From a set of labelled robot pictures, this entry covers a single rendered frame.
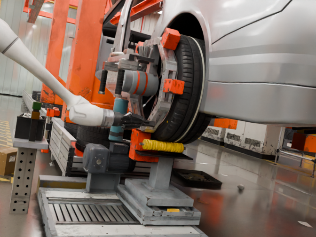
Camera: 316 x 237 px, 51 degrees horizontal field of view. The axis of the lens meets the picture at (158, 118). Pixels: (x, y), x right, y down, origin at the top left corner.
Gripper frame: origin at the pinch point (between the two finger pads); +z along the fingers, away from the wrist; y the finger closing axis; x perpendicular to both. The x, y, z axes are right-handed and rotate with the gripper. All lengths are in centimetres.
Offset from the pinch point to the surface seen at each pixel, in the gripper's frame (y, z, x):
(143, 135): -16.7, 4.6, 5.0
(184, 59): 30.8, 11.1, 21.1
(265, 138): -243, 374, 211
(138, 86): 3.2, -3.7, 23.9
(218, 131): -353, 369, 306
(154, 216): -32, 11, -38
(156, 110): 6.8, 2.4, 4.1
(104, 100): -42, -8, 52
